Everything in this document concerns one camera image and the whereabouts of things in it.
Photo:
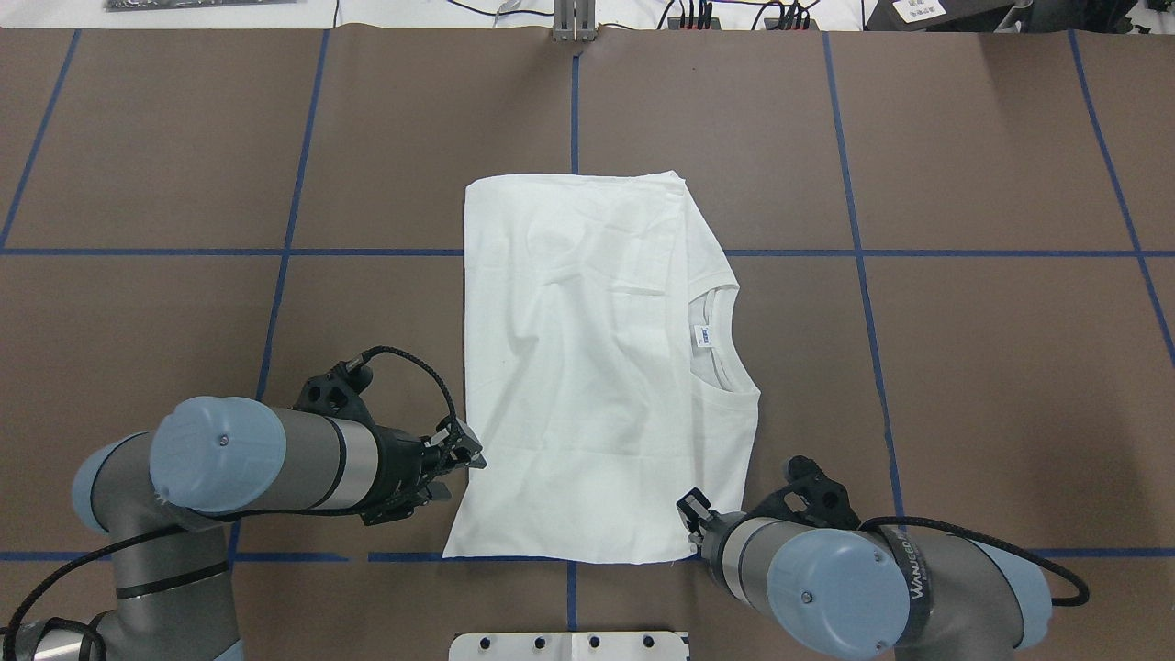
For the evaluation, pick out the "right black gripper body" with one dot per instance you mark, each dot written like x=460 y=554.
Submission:
x=714 y=532

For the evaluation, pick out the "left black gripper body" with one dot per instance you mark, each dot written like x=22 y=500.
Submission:
x=398 y=468

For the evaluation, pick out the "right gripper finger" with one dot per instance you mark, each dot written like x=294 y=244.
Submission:
x=696 y=513

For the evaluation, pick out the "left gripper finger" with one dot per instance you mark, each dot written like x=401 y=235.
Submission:
x=403 y=505
x=454 y=445

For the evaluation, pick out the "white long-sleeve printed shirt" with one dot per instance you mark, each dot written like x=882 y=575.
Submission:
x=600 y=371

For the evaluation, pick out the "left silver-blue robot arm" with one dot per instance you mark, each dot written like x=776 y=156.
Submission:
x=164 y=498

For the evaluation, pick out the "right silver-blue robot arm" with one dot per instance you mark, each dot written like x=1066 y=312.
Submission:
x=856 y=590

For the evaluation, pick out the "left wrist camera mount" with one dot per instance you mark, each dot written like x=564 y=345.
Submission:
x=338 y=393

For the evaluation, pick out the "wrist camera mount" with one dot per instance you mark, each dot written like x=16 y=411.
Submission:
x=338 y=393
x=810 y=498

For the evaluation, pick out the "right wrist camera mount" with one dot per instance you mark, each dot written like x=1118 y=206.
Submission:
x=810 y=498

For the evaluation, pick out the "white central pedestal column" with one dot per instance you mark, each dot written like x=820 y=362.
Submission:
x=623 y=645

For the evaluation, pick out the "aluminium frame post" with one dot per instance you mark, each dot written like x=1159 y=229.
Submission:
x=574 y=21

